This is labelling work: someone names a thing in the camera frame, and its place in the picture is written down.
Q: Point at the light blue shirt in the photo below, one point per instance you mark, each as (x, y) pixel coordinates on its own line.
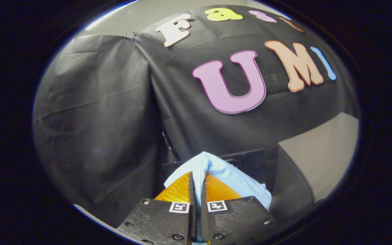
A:
(230, 177)

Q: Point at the beige cabinet with grey top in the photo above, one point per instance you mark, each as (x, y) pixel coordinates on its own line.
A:
(318, 160)

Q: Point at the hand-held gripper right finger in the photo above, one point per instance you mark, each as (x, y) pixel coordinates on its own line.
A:
(237, 219)

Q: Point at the black backdrop cloth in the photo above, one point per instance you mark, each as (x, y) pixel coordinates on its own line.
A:
(114, 119)

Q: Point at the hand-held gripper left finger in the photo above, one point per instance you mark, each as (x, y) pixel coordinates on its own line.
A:
(162, 221)

